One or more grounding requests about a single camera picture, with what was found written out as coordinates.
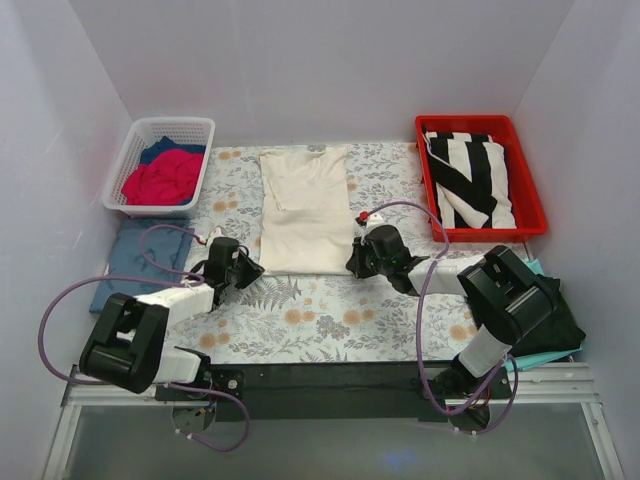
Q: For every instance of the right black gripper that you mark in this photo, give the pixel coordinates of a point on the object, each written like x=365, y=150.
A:
x=360, y=260

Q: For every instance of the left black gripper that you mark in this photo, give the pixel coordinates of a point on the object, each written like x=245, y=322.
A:
x=245, y=267

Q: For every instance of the cream white t-shirt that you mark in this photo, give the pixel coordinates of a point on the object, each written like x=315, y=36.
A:
x=307, y=223

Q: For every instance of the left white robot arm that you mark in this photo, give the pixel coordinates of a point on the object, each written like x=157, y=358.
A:
x=128, y=347

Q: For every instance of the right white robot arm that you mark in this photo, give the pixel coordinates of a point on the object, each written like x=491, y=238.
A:
x=504, y=295

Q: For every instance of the floral table mat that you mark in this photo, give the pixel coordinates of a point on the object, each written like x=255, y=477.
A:
x=291, y=319

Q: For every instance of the blue folded t-shirt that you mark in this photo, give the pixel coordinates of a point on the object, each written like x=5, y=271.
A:
x=167, y=247

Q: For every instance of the black white striped shirt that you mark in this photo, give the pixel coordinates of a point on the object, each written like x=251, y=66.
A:
x=470, y=180

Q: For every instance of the red crumpled t-shirt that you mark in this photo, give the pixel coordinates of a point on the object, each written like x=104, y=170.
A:
x=168, y=180

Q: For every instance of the white plastic laundry basket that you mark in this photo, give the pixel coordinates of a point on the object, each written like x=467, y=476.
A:
x=144, y=133

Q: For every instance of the navy blue t-shirt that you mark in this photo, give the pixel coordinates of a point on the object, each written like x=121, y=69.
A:
x=149, y=154

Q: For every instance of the red plastic bin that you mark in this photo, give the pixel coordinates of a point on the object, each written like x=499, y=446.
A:
x=528, y=211

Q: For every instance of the teal folded t-shirt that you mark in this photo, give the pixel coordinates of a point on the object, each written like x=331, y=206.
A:
x=528, y=362

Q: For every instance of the black folded t-shirt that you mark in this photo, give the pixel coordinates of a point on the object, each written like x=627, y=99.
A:
x=558, y=332

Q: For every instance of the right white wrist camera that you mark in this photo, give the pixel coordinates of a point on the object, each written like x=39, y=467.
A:
x=367, y=222

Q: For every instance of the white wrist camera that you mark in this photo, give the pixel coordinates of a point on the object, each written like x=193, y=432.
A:
x=367, y=222
x=209, y=237

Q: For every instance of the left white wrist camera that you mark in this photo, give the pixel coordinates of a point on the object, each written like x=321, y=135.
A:
x=209, y=237

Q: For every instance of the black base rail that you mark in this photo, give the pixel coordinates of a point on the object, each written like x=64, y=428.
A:
x=324, y=391

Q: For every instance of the aluminium frame rail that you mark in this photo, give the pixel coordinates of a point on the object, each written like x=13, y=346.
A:
x=544, y=423

